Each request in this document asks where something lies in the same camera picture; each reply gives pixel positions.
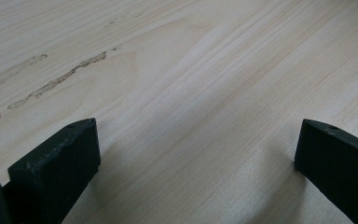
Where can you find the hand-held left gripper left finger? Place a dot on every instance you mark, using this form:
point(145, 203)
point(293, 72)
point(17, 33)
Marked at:
point(56, 174)

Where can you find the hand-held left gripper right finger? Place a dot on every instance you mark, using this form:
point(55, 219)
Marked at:
point(338, 168)

